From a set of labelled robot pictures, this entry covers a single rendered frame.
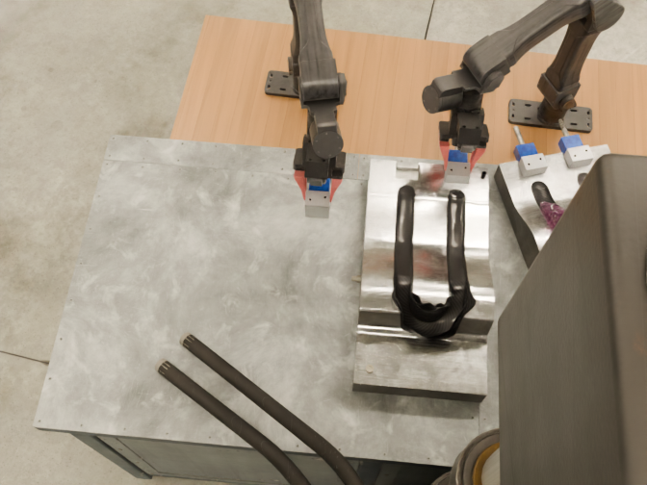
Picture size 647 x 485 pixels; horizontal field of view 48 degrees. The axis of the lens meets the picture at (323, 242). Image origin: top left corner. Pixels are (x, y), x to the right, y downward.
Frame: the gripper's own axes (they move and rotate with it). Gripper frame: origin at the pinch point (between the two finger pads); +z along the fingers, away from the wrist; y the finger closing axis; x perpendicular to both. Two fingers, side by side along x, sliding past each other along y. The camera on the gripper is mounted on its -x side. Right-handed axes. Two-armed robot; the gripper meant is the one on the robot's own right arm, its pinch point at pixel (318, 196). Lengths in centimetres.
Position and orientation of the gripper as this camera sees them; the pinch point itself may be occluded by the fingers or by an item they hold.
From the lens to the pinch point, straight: 150.7
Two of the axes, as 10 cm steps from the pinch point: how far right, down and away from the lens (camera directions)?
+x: 0.8, -5.9, 8.0
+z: -0.5, 8.0, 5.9
